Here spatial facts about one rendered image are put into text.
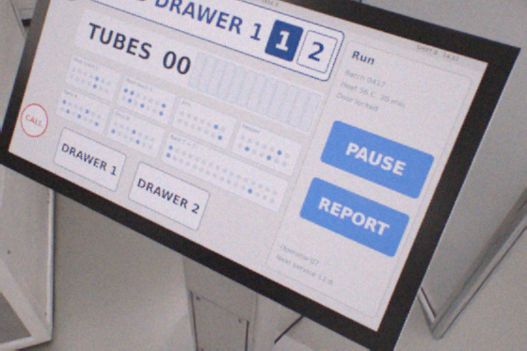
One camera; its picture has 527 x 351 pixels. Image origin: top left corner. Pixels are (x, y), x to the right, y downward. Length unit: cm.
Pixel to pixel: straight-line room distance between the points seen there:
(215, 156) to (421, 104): 21
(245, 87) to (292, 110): 6
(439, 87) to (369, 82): 6
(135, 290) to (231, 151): 117
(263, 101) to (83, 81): 22
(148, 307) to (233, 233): 111
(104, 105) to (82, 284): 115
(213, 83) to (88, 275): 125
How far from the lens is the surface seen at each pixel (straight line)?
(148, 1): 57
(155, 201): 55
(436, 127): 47
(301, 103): 48
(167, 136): 54
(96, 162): 59
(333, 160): 48
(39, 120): 64
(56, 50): 63
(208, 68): 52
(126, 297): 163
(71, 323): 163
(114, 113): 58
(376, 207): 48
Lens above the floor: 143
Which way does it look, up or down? 46 degrees down
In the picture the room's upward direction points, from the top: 4 degrees clockwise
